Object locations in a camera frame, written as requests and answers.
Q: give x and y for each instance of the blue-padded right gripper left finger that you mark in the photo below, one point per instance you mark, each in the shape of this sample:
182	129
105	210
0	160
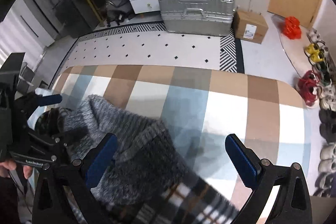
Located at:
51	204

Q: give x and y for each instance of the silver aluminium suitcase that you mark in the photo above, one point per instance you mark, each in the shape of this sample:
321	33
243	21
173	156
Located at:
198	17

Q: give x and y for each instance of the black refrigerator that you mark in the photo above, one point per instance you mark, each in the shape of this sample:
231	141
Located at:
67	17

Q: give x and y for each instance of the black white plaid fleece jacket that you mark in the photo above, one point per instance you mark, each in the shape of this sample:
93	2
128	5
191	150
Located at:
148	182

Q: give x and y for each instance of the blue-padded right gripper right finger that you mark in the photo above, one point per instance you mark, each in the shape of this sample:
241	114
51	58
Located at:
292	204

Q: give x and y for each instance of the black backpack under desk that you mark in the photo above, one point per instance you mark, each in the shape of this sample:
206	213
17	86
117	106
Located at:
117	11

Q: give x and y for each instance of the left hand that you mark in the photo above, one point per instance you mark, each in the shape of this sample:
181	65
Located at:
8	165

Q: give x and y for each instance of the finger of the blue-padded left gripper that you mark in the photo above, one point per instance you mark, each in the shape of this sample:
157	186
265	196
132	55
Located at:
75	134
48	100

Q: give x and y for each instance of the red shoes on floor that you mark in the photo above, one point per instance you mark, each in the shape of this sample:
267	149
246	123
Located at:
307	87

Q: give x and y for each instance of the cardboard box on floor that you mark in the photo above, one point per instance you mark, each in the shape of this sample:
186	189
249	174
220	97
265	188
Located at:
249	26

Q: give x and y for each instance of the white patterned rug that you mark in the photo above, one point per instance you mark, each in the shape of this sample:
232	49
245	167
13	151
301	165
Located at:
150	44

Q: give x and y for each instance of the yellow shoes on floor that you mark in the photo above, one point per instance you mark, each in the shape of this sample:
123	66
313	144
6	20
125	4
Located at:
314	53

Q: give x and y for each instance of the brown blue checked bed cover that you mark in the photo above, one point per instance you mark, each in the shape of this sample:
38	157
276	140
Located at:
201	107

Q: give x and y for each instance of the orange plastic bag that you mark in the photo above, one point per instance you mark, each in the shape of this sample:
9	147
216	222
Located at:
291	28

